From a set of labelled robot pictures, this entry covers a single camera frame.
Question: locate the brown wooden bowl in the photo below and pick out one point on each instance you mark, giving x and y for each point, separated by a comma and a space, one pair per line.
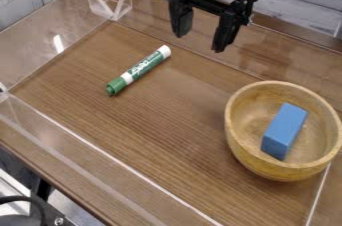
250, 110

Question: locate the blue rectangular block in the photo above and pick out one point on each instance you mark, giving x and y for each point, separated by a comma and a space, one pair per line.
284, 130

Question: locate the black metal bracket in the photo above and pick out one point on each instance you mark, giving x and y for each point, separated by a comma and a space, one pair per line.
55, 218

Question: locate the clear acrylic tray wall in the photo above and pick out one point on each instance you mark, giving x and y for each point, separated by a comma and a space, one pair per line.
142, 157

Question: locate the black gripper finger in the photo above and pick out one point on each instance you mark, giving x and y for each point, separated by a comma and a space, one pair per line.
226, 31
181, 16

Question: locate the green dry erase marker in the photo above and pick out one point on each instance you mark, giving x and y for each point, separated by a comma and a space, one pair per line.
138, 70

